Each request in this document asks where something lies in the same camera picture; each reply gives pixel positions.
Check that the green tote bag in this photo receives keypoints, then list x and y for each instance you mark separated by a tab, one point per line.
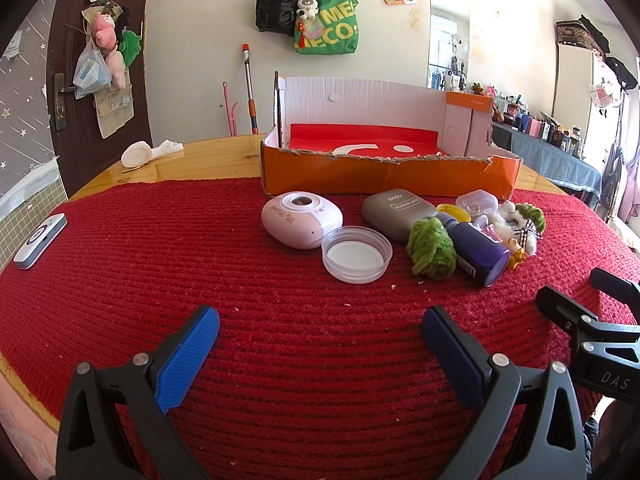
335	30

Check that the red knitted mat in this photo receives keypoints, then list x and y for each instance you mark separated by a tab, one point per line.
200	270

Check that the white blue portable device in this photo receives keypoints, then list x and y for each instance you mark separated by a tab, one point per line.
40	241

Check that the yellow bottle cap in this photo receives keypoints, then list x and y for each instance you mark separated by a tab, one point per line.
452	208

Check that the small clear plastic box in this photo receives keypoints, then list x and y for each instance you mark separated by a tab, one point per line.
477	201

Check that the beige hanging organizer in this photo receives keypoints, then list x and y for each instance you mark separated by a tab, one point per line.
115	115

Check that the black backpack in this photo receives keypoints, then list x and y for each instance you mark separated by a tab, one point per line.
275	7

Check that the green plush toy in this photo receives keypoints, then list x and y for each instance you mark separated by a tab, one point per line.
131	45

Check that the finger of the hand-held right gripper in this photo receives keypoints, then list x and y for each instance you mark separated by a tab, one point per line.
565	307
617	287

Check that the white round gadget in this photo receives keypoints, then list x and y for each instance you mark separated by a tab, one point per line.
295	225

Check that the pink plastic stick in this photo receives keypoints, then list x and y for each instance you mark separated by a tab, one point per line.
230	115

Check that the white tissue roll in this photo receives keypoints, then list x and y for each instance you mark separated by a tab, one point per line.
137	154

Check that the red tassel charm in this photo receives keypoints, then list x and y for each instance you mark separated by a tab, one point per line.
306	35

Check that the small doll figurine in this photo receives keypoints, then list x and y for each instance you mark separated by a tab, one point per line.
515	249

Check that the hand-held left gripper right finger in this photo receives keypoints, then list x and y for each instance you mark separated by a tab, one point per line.
452	355

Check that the dark brown door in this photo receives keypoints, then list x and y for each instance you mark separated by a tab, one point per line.
65	35

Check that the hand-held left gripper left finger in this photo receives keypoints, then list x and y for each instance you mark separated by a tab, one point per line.
187	360

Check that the patterned bag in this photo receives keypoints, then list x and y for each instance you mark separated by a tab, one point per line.
575	32

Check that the dark cloth covered table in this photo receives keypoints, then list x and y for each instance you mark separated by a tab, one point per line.
555	160

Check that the clear plastic bag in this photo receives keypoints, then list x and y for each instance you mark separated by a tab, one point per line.
90	72

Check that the wall mirror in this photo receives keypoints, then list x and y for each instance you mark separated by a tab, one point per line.
447	30

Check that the clear plastic lid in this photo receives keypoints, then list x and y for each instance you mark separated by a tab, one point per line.
356	256

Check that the purple bottle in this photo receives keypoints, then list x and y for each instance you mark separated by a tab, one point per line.
475	252

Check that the pink plush toy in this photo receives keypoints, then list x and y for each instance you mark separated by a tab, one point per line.
105	30

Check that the white fluffy bunny plush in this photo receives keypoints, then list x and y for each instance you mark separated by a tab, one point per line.
530	245

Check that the row of cosmetic bottles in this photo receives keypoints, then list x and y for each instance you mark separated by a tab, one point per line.
530	125

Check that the orange cardboard box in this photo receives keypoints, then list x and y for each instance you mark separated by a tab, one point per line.
350	175

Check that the white wardrobe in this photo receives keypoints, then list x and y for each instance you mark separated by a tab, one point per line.
575	95

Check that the grey eye shadow case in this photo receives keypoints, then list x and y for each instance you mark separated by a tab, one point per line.
395	215

